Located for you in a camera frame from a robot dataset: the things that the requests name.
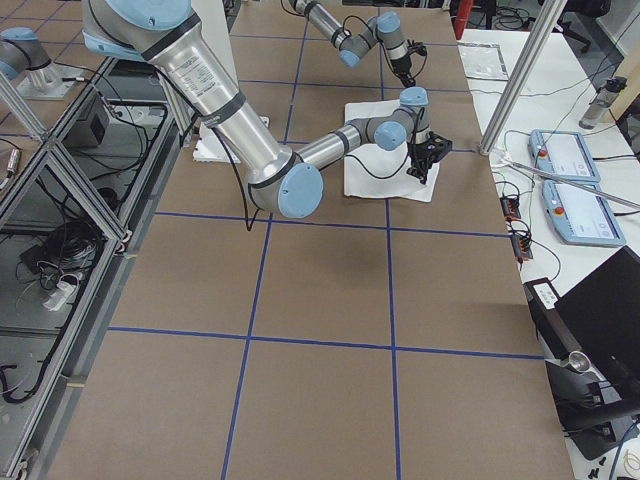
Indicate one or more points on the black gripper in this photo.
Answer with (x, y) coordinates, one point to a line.
(419, 156)
(402, 66)

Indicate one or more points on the white long-sleeve printed shirt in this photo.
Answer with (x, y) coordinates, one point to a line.
(371, 172)

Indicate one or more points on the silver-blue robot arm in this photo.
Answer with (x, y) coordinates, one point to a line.
(168, 35)
(350, 30)

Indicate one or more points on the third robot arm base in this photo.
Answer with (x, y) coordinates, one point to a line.
(23, 53)

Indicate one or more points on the plastic sleeve document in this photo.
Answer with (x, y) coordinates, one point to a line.
(483, 61)

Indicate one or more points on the red fire extinguisher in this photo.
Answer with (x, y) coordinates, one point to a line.
(462, 17)

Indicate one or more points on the upper red-black connector board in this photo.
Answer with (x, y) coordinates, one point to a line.
(510, 208)

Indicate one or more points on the red-black connector board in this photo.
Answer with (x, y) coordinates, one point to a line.
(521, 245)
(510, 208)

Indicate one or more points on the lower red-black connector board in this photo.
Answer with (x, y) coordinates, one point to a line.
(521, 245)

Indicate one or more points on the far blue teach pendant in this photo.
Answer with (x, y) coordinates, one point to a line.
(564, 154)

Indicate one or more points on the blue teach pendant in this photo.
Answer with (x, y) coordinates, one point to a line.
(564, 154)
(580, 216)

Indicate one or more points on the near blue teach pendant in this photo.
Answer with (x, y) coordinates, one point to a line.
(580, 216)

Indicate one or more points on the black box with white label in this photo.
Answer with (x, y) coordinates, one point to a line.
(542, 298)

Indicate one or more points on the clear water bottle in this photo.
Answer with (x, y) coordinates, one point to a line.
(605, 96)

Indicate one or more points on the black laptop computer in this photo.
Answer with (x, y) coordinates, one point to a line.
(600, 317)

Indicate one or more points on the white power strip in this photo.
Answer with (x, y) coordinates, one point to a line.
(59, 296)

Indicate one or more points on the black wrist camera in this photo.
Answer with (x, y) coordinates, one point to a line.
(437, 147)
(417, 48)

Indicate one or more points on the aluminium frame post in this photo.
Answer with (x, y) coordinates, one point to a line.
(537, 38)

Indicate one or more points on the white pillar with base plate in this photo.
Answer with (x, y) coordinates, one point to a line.
(218, 139)

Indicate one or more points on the black camera stand mount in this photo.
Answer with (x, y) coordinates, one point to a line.
(594, 410)

